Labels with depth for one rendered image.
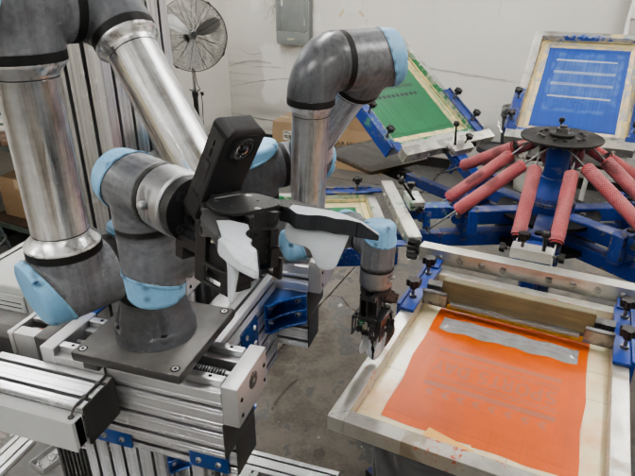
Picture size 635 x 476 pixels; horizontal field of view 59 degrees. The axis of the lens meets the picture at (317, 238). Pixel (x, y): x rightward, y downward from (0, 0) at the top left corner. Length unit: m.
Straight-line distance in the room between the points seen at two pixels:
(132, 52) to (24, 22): 0.13
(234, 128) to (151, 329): 0.61
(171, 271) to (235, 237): 0.26
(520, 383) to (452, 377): 0.16
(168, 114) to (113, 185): 0.18
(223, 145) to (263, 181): 0.90
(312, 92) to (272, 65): 5.47
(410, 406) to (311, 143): 0.64
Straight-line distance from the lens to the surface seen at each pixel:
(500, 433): 1.34
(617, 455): 1.34
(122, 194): 0.66
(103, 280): 0.97
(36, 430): 1.20
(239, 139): 0.52
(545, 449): 1.34
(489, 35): 5.69
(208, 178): 0.54
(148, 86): 0.84
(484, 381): 1.48
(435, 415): 1.35
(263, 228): 0.54
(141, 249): 0.69
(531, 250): 1.90
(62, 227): 0.93
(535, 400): 1.46
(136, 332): 1.07
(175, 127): 0.81
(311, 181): 1.16
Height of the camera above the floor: 1.89
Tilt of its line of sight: 26 degrees down
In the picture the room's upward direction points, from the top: straight up
